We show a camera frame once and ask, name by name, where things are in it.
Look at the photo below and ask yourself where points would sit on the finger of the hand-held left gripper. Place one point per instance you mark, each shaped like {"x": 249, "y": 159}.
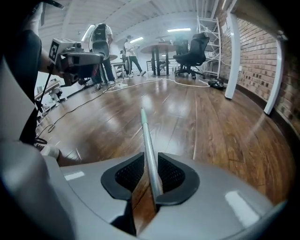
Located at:
{"x": 84, "y": 58}

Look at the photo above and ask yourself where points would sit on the person's black trousers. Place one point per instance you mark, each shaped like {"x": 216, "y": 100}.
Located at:
{"x": 28, "y": 70}

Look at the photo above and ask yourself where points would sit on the round wooden table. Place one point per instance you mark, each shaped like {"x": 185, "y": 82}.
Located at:
{"x": 159, "y": 48}

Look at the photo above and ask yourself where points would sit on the black plastic bag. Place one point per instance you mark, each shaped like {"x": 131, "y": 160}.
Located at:
{"x": 216, "y": 84}

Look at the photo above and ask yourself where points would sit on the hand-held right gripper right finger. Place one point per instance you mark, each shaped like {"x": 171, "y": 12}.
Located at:
{"x": 211, "y": 199}

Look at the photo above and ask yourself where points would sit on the black office chair with headrest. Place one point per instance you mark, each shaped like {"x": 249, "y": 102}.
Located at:
{"x": 194, "y": 54}

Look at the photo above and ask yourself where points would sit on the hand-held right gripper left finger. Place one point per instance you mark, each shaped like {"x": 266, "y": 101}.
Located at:
{"x": 89, "y": 182}

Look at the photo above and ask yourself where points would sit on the white square table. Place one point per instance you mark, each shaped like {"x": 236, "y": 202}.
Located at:
{"x": 233, "y": 58}

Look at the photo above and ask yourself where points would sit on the person's left forearm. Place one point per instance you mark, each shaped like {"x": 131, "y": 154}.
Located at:
{"x": 48, "y": 62}

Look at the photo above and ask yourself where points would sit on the ceiling strip light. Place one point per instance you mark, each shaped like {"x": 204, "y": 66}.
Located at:
{"x": 179, "y": 30}
{"x": 136, "y": 39}

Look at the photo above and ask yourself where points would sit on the white metal shelf rack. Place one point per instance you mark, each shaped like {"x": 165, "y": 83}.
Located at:
{"x": 211, "y": 42}

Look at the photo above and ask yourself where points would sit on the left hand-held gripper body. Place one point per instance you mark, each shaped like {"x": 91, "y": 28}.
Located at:
{"x": 55, "y": 50}

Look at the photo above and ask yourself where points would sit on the person's left shoe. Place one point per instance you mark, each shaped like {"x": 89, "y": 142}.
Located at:
{"x": 50, "y": 151}

